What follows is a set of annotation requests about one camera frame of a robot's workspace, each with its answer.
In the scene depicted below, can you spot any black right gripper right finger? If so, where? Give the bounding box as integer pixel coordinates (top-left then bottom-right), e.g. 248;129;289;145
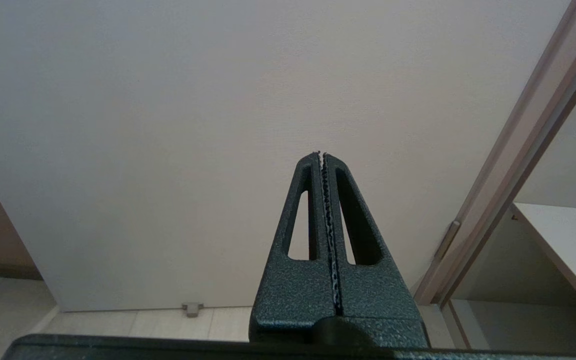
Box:
313;152;430;348

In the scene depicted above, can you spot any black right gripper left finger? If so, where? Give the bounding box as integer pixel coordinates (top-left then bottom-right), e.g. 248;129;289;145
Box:
249;152;342;346

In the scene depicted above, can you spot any white room door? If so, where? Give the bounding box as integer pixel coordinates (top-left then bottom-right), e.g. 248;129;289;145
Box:
0;0;575;312

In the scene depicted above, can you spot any pale wardrobe shelf board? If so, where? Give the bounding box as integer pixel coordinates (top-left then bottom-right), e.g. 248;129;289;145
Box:
510;202;576;329

